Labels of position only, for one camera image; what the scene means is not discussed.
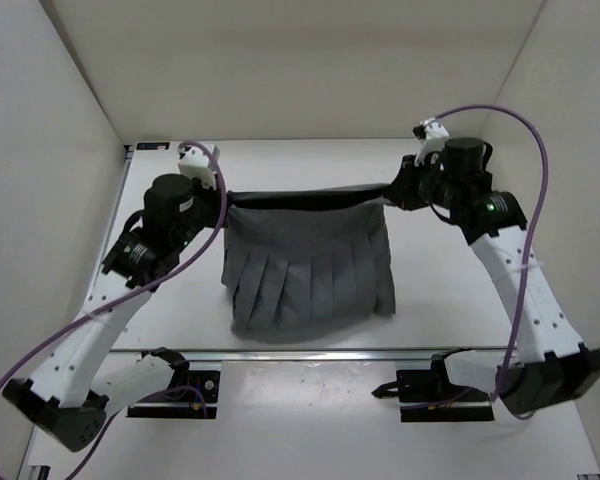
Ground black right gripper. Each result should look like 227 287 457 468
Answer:
385 154 459 212

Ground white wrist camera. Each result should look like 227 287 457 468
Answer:
177 142 217 190
412 117 450 167

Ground grey pleated skirt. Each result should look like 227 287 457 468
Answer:
221 190 397 341

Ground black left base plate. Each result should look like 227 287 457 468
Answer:
126 362 221 420

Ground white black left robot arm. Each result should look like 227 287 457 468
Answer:
2 174 228 452

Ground left blue table label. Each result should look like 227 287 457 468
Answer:
135 142 170 151

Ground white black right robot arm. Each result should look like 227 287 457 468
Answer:
384 137 600 418

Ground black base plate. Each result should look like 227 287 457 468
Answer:
126 362 221 420
371 348 495 423

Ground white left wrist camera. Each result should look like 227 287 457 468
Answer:
177 142 217 190

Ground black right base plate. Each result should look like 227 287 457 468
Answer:
371 348 495 423

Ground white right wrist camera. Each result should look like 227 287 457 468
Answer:
412 117 450 167

